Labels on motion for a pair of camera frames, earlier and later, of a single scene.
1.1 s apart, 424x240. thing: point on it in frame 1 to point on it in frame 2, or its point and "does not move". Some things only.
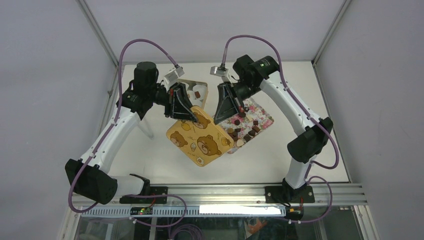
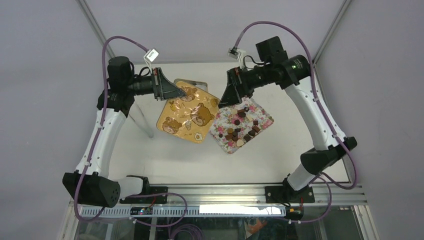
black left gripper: (178, 104) to (166, 89)
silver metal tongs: (145, 126) does not move
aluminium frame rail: (329, 194) does not move
